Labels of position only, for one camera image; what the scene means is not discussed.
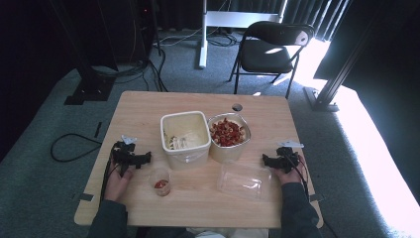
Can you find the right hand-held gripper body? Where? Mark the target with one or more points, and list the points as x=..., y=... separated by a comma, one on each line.
x=286, y=158

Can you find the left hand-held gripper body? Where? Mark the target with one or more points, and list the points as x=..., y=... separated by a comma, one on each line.
x=123, y=155

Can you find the person's right hand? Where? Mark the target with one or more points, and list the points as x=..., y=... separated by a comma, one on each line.
x=290, y=177

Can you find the person's left hand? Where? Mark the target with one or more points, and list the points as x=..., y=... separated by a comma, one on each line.
x=116, y=183

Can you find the red sauce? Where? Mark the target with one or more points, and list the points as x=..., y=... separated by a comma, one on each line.
x=161, y=184

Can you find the clear plastic lid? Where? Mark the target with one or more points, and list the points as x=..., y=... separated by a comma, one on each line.
x=244, y=180

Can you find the small clear cup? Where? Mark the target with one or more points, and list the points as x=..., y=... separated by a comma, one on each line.
x=161, y=191

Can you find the short black floor strip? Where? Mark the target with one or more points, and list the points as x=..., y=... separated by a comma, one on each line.
x=98, y=129

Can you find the clear bowl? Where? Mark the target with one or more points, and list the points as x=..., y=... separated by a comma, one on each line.
x=228, y=152

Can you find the cream square plastic tub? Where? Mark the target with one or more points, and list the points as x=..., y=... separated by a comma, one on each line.
x=185, y=132

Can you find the grey tape strip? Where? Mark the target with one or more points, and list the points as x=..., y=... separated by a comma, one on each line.
x=86, y=197
x=316, y=197

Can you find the red and white snack pieces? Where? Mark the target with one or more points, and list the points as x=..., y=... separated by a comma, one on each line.
x=227, y=132

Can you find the person's light clothing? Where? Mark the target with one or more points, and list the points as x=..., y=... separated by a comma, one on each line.
x=228, y=233

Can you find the black aluminium profile stand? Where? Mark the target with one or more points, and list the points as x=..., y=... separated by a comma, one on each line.
x=333, y=82

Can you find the black folding chair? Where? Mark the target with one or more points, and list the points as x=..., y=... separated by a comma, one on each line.
x=267, y=56

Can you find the dark curtain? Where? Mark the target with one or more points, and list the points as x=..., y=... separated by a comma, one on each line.
x=379, y=49

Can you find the black stand with base plate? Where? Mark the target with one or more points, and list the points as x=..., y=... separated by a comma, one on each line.
x=90, y=89

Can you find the white desk frame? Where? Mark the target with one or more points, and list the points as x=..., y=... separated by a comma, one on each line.
x=231, y=19

